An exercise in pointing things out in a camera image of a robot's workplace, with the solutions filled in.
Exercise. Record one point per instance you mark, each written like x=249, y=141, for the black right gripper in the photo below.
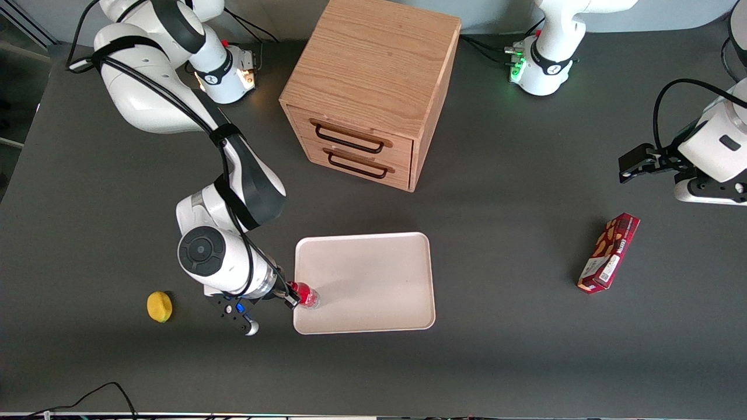
x=281, y=292

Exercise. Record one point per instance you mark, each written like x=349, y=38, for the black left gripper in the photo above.
x=667, y=158

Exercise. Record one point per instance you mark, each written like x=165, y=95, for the small red coke bottle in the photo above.
x=307, y=295

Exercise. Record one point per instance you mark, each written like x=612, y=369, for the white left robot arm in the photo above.
x=551, y=46

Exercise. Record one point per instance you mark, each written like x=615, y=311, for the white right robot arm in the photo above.
x=169, y=93

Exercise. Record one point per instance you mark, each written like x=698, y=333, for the beige plastic tray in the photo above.
x=373, y=274

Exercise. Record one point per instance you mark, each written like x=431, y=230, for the red cookie box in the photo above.
x=608, y=252

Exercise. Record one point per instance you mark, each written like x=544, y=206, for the yellow lemon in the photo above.
x=159, y=307

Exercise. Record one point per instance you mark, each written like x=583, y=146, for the wooden drawer cabinet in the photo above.
x=373, y=64

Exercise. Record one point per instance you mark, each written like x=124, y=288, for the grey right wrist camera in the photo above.
x=236, y=312

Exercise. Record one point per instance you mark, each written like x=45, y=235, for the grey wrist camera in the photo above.
x=709, y=192
x=236, y=312

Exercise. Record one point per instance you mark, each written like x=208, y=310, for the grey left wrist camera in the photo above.
x=709, y=192

